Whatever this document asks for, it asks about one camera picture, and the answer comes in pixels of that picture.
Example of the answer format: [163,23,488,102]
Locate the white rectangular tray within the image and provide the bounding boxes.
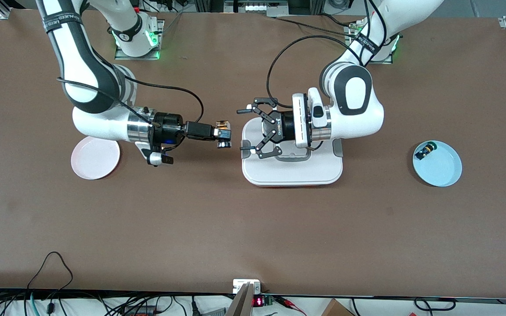
[241,118,344,187]

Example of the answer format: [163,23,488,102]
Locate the pale pink round plate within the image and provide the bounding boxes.
[71,136,121,180]

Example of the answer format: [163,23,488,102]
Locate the small black yellow object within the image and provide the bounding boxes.
[414,143,438,161]

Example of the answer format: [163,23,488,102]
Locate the light blue round plate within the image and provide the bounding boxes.
[412,140,463,187]

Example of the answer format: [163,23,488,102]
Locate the aluminium extrusion bar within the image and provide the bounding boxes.
[227,282,254,316]

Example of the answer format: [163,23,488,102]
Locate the brown cardboard box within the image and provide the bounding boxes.
[321,298,355,316]

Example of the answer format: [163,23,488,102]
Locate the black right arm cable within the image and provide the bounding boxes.
[56,77,204,132]

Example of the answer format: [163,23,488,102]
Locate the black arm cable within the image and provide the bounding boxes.
[56,77,204,132]
[267,0,387,109]

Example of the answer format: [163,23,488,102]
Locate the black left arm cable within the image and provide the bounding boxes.
[267,0,387,109]

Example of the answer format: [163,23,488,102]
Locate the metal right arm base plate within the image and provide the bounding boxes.
[113,18,165,61]

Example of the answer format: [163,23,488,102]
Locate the black thin table cable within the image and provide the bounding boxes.
[274,17,355,37]

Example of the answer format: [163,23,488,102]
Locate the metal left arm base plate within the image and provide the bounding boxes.
[343,21,401,65]

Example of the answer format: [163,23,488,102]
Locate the small metal mounting bracket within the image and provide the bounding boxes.
[232,279,262,294]

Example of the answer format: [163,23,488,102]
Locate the black looped table cable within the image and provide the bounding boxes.
[25,251,74,308]

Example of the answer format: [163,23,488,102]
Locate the black cable loop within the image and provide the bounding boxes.
[413,297,456,316]

